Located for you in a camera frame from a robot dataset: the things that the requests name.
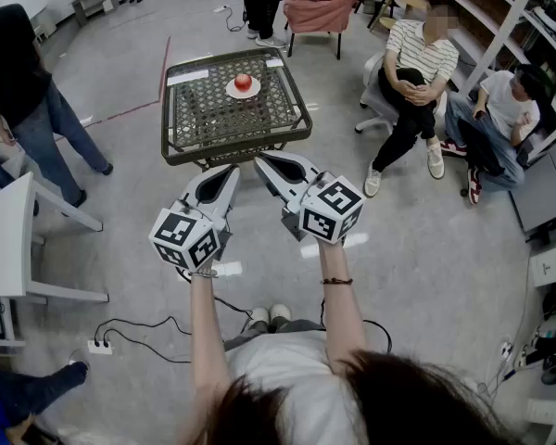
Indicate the white office chair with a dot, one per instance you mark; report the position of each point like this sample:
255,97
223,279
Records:
373,70

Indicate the person's grey trousers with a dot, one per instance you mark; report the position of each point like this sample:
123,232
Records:
296,326

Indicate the white plastic stool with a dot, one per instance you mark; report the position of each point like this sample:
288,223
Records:
44,28

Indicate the person's right forearm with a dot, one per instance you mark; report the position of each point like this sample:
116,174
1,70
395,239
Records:
340,313

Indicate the white drawer unit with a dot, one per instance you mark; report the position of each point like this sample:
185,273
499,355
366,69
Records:
551,264

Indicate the person's white shirt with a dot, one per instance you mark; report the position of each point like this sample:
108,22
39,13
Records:
282,369

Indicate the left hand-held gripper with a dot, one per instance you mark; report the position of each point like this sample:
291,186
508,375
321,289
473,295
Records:
185,239

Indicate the person's white shoe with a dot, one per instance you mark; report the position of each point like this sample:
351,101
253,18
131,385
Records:
258,315
280,314

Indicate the white shelf rack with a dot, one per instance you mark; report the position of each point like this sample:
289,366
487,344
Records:
505,26

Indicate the white round plate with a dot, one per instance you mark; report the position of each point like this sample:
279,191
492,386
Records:
233,92

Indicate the pink covered chair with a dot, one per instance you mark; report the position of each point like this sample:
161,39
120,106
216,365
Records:
324,14

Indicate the white floor power strip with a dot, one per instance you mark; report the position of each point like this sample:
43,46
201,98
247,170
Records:
100,346
220,8

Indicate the person's white left shoe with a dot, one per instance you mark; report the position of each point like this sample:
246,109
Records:
258,315

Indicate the person's white right shoe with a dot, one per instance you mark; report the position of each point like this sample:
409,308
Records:
280,314

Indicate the white table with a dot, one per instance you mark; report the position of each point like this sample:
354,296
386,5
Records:
4,230

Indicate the person's left forearm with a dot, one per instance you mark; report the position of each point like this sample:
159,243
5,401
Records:
206,332

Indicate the red apple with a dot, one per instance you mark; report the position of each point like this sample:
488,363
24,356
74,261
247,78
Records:
243,83

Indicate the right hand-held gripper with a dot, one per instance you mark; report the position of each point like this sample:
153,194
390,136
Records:
329,211

